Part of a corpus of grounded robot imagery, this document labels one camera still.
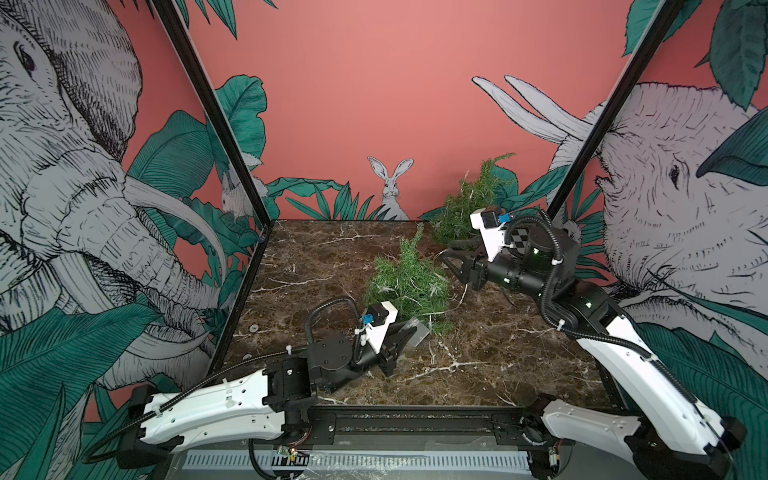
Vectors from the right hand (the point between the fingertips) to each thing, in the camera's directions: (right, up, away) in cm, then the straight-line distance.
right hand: (444, 246), depth 58 cm
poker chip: (-54, -25, +32) cm, 67 cm away
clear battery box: (-4, -19, +7) cm, 21 cm away
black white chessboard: (+41, +3, +60) cm, 72 cm away
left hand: (-6, -16, +2) cm, 17 cm away
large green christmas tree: (-5, -8, +5) cm, 11 cm away
